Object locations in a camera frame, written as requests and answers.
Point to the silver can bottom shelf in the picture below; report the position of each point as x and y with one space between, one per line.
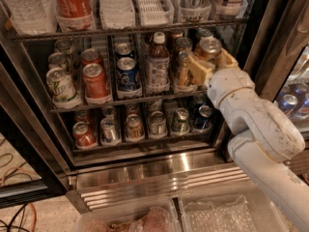
109 130

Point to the red orange can front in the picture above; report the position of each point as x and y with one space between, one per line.
95 80

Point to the white green can front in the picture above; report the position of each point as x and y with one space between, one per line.
61 85

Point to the clear silver can bottom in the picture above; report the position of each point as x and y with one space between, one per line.
157 123

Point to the green can bottom shelf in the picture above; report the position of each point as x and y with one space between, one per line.
180 121

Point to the orange brown soda can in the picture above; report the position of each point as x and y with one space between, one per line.
208 48

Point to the steel fridge base grille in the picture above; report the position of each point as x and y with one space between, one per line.
117 183

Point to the clear plastic bin left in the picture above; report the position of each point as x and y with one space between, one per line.
156 214

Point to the brown can back row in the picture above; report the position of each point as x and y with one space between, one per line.
183 44

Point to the blue can bottom shelf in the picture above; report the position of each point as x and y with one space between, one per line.
202 117

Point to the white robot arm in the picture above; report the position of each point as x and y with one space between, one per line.
264 137

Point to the clear plastic bin right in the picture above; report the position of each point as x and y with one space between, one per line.
229 208

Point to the fridge glass door right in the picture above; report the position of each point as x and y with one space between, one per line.
279 59

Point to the gold can bottom shelf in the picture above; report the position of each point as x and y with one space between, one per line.
134 127

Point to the white green can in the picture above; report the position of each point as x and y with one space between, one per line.
67 47
58 59
61 85

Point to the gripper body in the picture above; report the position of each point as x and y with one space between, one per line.
228 85

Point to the iced tea bottle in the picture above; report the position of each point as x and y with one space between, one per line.
158 61

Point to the red can bottom shelf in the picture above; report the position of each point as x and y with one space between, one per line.
83 135

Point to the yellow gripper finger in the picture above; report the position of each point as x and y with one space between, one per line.
228 60
196 69

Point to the white plastic shelf tray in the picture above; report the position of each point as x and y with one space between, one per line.
155 12

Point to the red coca cola bottle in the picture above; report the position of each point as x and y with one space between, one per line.
73 0

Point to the red orange can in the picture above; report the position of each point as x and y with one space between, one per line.
91 56
95 80

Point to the upper wire shelf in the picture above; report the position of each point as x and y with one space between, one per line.
129 30

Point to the blue pepsi can back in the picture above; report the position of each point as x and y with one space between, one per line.
124 50

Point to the middle wire shelf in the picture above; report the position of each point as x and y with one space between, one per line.
163 96

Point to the white green can middle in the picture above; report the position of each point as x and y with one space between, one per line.
58 59

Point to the brown can second row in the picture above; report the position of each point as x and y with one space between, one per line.
184 77

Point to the red orange can back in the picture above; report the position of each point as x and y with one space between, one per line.
91 56

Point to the clear water bottle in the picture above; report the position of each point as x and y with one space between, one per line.
33 17

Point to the blue pepsi can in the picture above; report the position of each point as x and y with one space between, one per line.
127 75
124 50

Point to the white green can back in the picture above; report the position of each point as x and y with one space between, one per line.
67 47

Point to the wire shelf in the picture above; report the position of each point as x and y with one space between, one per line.
163 96
129 30

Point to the green can back right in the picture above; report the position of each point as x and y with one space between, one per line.
204 34

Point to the blue pepsi can front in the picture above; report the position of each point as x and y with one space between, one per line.
127 75

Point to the clear plastic bin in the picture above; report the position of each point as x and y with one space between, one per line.
229 208
156 214

